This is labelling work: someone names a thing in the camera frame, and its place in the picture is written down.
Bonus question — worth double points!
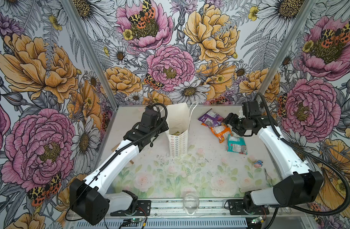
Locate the right black corrugated cable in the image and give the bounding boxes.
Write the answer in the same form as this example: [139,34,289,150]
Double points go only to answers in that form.
[253,92,350,217]

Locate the orange snack packet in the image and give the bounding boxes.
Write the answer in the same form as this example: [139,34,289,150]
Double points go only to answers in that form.
[202,123,233,143]

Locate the left black cable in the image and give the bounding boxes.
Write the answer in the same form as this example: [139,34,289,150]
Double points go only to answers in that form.
[97,102,169,172]

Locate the clear plastic cup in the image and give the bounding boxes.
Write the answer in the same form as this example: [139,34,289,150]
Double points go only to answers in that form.
[183,193,200,215]

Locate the small blue pink toy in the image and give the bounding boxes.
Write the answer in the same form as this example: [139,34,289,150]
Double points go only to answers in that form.
[254,160,263,168]

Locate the white paper bag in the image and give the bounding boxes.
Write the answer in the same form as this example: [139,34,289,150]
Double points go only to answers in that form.
[165,101,198,157]

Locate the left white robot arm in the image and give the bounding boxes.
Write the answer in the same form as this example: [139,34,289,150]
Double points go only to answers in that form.
[69,103,169,225]

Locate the metal tongs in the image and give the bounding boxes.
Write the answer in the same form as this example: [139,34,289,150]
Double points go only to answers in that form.
[264,169,274,187]

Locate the purple snack packet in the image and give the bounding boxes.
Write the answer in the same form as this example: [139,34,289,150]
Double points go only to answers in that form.
[198,109,224,127]

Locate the teal snack packet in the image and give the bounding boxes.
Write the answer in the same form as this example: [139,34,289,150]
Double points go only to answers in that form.
[227,135,247,155]

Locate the wooden block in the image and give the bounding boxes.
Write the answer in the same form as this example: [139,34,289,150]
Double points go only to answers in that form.
[112,143,120,152]

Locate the aluminium front rail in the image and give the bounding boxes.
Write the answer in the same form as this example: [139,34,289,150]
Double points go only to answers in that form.
[67,198,310,220]

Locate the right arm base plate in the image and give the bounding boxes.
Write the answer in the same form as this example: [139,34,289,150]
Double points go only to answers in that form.
[224,199,270,216]

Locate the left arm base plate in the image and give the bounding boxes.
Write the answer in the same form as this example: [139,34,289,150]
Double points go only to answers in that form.
[110,200,152,217]

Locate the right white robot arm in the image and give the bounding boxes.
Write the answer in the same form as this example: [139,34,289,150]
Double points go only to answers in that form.
[224,101,323,213]

